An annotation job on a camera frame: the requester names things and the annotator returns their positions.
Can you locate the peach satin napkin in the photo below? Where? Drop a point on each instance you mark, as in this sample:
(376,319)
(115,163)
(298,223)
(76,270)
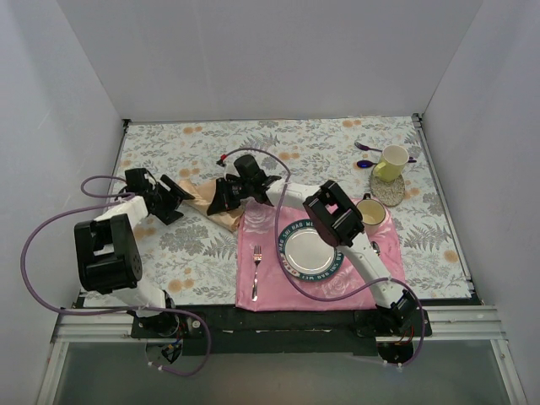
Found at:
(203,196)

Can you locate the pink rose placemat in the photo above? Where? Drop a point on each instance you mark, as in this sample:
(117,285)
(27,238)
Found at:
(275,291)

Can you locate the white plate teal rim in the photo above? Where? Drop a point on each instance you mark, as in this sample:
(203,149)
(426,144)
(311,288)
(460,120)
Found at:
(305,255)

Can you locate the purple plastic spoon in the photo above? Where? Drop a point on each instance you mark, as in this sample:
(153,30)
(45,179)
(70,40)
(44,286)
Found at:
(365,163)

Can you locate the speckled round coaster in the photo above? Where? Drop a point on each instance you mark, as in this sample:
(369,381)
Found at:
(390,193)

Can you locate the floral tablecloth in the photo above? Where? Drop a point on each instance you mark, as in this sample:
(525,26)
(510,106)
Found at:
(195,260)

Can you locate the silver fork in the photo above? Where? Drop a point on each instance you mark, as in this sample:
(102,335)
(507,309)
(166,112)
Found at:
(257,258)

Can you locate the silver spoon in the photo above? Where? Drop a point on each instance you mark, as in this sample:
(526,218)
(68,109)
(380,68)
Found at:
(375,247)

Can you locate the aluminium frame rail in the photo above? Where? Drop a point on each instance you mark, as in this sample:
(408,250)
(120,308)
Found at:
(448,323)

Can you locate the purple plastic fork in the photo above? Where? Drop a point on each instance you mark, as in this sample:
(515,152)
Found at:
(364,147)

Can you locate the yellow green mug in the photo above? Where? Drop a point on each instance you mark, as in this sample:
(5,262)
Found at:
(393,160)

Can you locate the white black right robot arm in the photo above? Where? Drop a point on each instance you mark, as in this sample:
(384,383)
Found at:
(337,222)

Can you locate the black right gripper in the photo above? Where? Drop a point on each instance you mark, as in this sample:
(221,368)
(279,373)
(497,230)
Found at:
(229,193)

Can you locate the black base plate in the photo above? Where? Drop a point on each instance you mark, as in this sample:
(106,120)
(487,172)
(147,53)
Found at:
(237,331)

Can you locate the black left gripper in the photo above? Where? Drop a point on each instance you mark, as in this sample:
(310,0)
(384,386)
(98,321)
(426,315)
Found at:
(164,202)

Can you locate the cream enamel mug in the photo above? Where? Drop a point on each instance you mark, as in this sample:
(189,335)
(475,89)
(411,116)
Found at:
(373,213)

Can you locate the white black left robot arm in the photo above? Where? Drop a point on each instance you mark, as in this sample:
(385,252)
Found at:
(107,252)

